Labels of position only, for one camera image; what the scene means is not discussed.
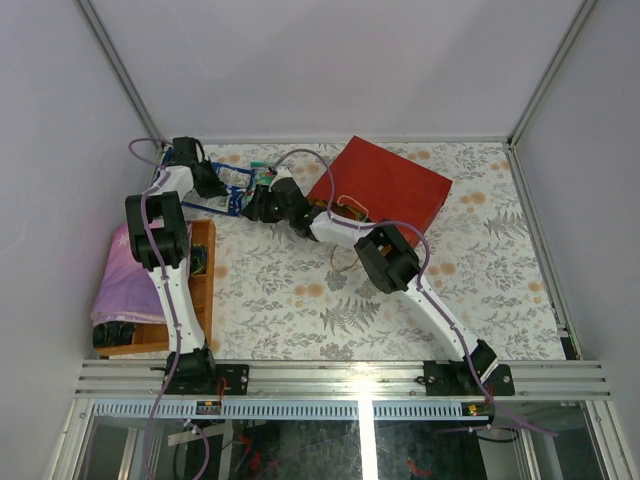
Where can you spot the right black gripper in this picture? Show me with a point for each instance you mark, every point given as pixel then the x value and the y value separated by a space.
pixel 254 211

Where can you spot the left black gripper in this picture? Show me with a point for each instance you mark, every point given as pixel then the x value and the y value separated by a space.
pixel 208 180

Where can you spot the blue chips bag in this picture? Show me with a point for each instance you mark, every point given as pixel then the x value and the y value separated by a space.
pixel 179 178

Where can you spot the green Fox's candy bag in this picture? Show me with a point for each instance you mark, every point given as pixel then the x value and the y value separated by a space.
pixel 263 174

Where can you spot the red paper bag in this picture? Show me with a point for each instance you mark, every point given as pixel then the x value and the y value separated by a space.
pixel 384 186

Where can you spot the orange candy bag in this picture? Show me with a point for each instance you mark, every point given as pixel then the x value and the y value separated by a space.
pixel 356 213

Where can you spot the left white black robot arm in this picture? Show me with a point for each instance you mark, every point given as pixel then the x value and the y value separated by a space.
pixel 160 243

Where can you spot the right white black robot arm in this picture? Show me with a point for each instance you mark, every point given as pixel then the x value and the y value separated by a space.
pixel 390 262

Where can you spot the dark patterned cloth in tray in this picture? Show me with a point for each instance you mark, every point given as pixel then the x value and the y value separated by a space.
pixel 198 259

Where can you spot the pink folded cloth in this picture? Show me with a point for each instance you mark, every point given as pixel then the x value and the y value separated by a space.
pixel 126 291

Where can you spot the wooden organizer tray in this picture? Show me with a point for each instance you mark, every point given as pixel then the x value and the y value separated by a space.
pixel 125 338

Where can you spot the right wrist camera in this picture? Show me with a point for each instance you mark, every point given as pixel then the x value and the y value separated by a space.
pixel 279 173

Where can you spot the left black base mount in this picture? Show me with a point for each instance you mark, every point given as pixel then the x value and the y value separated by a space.
pixel 221 381

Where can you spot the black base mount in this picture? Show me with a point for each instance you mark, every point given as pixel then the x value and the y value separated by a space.
pixel 221 381
pixel 454 379

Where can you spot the aluminium front rail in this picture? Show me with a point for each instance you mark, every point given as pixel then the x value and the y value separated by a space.
pixel 563 381

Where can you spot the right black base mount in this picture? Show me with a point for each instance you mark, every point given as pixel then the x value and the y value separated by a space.
pixel 454 379

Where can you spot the white slotted cable duct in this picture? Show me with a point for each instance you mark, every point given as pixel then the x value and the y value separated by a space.
pixel 287 410

